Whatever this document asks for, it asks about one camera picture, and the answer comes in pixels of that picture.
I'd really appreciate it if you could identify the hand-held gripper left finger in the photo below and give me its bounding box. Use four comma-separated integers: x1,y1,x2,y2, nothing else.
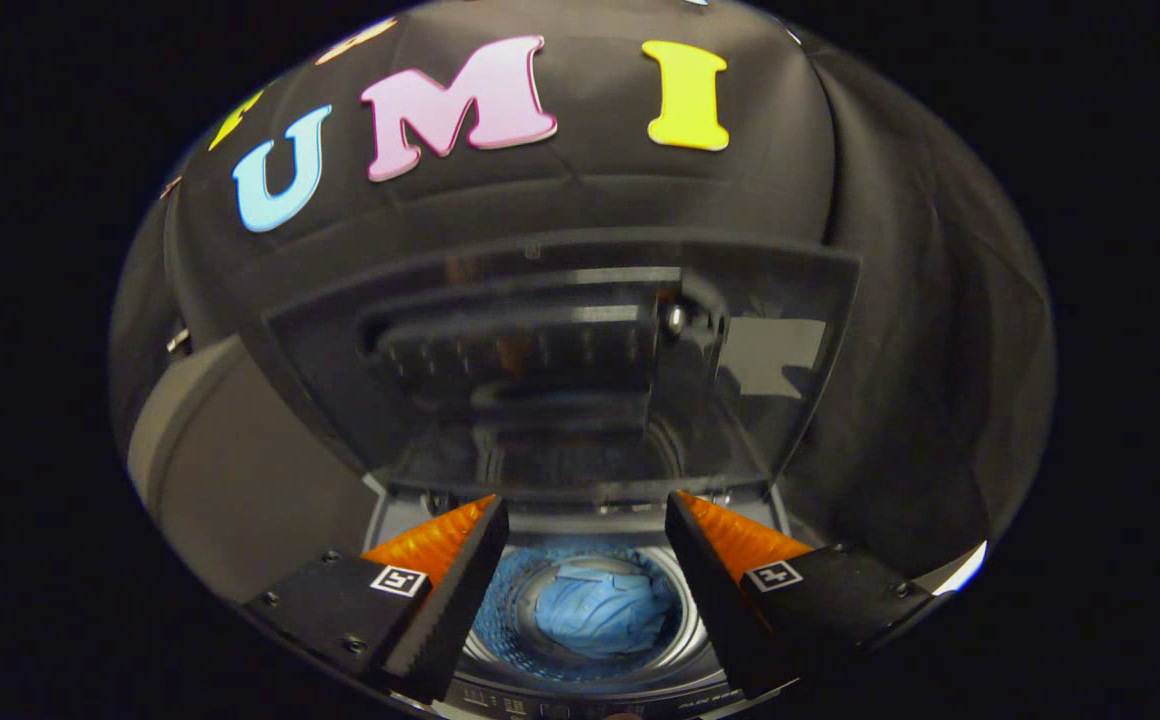
243,493,511,706

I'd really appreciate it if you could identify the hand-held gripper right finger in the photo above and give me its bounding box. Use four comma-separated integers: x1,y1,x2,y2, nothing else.
664,490,941,701

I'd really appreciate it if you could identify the light blue polo shirt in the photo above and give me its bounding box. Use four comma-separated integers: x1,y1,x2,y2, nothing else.
535,560,678,659

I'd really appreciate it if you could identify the grey top-load washing machine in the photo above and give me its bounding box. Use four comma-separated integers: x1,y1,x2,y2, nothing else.
360,480,793,720

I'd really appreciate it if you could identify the dark transparent washing machine lid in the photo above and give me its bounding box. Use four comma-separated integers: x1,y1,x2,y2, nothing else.
262,228,861,503

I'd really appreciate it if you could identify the black backdrop cloth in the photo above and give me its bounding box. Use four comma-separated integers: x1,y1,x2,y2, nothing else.
108,0,1056,586

